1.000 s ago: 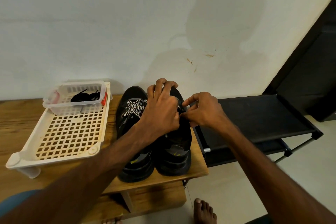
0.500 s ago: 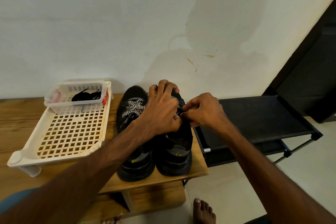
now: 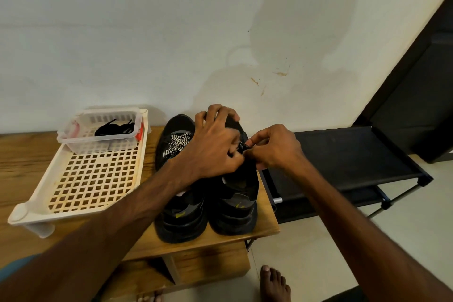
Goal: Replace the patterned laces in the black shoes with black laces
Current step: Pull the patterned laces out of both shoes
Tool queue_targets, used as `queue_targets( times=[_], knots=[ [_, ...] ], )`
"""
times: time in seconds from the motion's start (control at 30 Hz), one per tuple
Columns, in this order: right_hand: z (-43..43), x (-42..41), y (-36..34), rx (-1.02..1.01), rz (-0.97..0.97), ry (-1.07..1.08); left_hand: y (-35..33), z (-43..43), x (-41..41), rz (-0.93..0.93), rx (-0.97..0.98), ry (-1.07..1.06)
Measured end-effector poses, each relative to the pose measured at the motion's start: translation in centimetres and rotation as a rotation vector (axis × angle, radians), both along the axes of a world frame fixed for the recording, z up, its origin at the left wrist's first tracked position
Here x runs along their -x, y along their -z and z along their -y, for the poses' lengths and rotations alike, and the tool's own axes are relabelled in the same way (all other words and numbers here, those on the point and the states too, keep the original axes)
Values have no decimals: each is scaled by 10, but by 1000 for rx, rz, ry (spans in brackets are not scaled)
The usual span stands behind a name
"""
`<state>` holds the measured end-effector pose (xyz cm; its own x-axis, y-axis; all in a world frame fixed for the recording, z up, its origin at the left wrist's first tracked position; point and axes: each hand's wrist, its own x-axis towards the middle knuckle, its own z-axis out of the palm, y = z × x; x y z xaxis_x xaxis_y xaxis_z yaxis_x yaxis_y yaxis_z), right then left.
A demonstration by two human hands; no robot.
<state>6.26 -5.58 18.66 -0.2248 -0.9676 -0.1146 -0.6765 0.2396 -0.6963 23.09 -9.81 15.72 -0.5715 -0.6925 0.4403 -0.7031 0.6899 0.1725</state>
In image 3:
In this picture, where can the person's left hand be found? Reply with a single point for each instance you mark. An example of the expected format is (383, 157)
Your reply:
(209, 153)

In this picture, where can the person's right hand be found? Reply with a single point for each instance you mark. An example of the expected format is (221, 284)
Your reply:
(279, 149)

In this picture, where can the black white patterned shoelace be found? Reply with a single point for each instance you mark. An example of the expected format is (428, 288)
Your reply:
(243, 147)
(177, 141)

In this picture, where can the black shoe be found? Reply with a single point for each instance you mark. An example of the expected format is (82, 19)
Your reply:
(233, 206)
(180, 220)

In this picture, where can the black shoelaces bundle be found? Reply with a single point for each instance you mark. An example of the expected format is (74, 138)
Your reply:
(107, 129)

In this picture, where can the person's right forearm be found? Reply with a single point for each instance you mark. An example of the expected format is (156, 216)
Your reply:
(368, 234)

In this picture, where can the person's left forearm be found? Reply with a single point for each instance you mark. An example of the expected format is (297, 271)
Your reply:
(92, 241)

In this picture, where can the person's blue shorts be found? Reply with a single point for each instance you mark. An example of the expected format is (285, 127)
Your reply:
(10, 270)

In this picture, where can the black shoe rack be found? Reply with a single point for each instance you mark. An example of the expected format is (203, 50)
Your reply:
(347, 156)

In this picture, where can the red label sticker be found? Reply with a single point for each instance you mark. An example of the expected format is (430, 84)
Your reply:
(140, 130)

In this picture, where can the large white plastic tray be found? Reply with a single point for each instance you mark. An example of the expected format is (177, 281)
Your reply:
(92, 181)

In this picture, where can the small white plastic basket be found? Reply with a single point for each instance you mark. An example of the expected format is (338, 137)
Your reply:
(76, 145)

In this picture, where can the dark door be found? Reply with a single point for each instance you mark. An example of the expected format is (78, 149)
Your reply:
(417, 93)

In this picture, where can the low wooden table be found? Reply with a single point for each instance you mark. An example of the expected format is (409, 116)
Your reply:
(21, 178)

